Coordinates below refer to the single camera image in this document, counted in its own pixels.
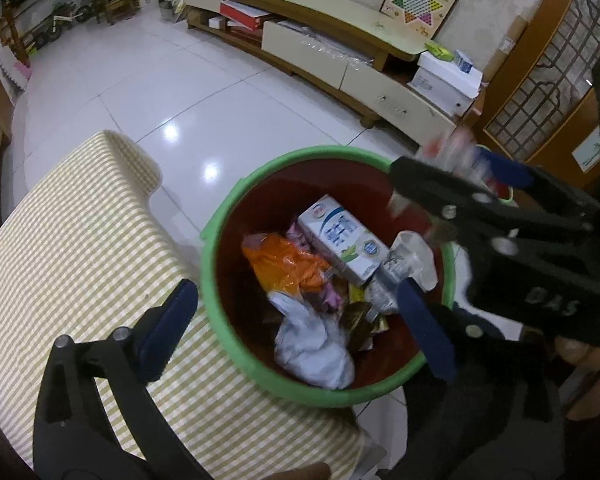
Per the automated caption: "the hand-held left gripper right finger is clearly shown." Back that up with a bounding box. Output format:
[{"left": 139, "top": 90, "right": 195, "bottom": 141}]
[{"left": 380, "top": 278, "right": 566, "bottom": 480}]

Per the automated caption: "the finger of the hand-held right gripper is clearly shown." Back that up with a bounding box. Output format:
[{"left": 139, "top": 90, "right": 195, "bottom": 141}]
[
  {"left": 390, "top": 156, "right": 496, "bottom": 223},
  {"left": 477, "top": 146, "right": 600, "bottom": 216}
]

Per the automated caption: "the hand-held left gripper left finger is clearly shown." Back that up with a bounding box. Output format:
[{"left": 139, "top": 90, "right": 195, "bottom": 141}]
[{"left": 32, "top": 280, "right": 211, "bottom": 480}]

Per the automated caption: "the brown gold packet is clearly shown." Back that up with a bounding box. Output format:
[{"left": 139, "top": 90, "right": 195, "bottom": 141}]
[{"left": 342, "top": 300, "right": 388, "bottom": 353}]

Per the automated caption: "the white paper cup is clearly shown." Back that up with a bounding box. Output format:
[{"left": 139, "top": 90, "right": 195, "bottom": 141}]
[{"left": 390, "top": 230, "right": 440, "bottom": 291}]

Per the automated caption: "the white green milk carton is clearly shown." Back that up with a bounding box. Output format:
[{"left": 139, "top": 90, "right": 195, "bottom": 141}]
[{"left": 297, "top": 195, "right": 390, "bottom": 286}]

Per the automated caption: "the white plastic bag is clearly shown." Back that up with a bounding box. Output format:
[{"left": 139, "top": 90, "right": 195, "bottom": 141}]
[{"left": 267, "top": 290, "right": 356, "bottom": 391}]

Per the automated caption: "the orange snack bag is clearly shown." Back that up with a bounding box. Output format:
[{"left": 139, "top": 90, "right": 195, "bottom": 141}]
[{"left": 241, "top": 232, "right": 331, "bottom": 293}]

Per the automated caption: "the person's left hand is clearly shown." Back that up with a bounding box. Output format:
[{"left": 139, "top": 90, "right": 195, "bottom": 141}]
[{"left": 275, "top": 462, "right": 331, "bottom": 480}]

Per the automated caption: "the white cardboard box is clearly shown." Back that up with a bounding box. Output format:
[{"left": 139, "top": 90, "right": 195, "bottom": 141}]
[{"left": 411, "top": 50, "right": 485, "bottom": 116}]

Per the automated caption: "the wooden lattice partition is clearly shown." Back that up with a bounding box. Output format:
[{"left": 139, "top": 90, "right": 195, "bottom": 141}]
[{"left": 480, "top": 0, "right": 600, "bottom": 176}]

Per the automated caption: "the small green packet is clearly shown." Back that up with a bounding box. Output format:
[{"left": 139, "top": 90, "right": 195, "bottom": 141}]
[{"left": 424, "top": 41, "right": 455, "bottom": 61}]

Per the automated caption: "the checked tablecloth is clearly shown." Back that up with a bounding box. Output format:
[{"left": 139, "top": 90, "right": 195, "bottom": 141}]
[{"left": 0, "top": 130, "right": 376, "bottom": 480}]

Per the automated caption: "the star checkers board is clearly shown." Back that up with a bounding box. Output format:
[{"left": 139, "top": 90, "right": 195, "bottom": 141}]
[{"left": 379, "top": 0, "right": 460, "bottom": 40}]

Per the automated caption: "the wooden television cabinet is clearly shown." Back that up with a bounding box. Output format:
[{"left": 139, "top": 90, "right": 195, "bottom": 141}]
[{"left": 182, "top": 0, "right": 473, "bottom": 136}]

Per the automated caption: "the red folder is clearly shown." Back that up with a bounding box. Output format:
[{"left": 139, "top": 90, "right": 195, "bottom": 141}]
[{"left": 219, "top": 0, "right": 271, "bottom": 31}]

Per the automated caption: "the pink white foam mat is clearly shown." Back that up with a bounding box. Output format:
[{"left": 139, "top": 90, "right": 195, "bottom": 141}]
[{"left": 0, "top": 25, "right": 33, "bottom": 91}]

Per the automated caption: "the white balance bike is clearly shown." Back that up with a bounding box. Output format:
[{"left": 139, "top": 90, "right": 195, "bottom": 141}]
[{"left": 30, "top": 2, "right": 93, "bottom": 51}]

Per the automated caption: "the wooden chair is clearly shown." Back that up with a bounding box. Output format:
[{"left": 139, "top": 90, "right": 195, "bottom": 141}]
[{"left": 95, "top": 0, "right": 141, "bottom": 26}]

